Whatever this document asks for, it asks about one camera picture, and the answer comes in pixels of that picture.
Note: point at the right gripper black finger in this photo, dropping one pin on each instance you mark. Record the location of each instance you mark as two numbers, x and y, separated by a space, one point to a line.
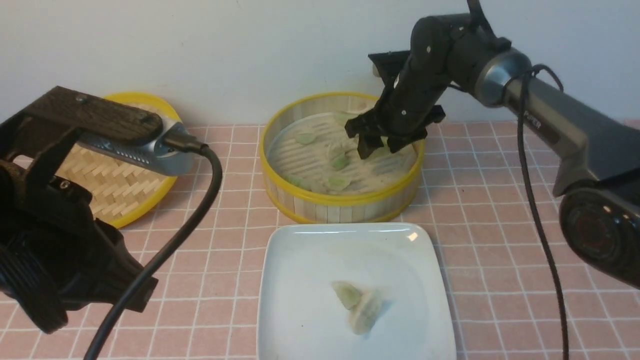
397 143
368 144

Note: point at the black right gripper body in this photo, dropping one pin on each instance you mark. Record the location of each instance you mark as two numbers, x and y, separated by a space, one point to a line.
404 105

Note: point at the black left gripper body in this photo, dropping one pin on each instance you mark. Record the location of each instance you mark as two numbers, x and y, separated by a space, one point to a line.
56 257

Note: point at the white steamed dumpling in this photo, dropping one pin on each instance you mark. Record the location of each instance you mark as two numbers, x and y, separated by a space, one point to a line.
364 315

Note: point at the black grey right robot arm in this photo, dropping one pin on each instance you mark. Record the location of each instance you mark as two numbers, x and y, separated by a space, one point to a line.
598 173

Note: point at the white square plate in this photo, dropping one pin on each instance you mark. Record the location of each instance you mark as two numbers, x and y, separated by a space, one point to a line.
301 318

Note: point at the bamboo steamer basket yellow rim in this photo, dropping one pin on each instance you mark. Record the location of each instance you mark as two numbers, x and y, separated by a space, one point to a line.
369 198

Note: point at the small green dumpling left back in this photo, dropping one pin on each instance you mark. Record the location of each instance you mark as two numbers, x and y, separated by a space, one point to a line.
305 139

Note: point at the bamboo steamer lid yellow rim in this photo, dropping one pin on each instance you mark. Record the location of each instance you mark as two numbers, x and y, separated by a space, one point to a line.
121 192

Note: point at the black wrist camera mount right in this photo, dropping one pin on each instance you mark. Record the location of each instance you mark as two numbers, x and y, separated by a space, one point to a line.
387 65

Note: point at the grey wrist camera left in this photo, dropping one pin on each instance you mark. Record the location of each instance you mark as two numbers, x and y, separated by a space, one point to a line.
154 156

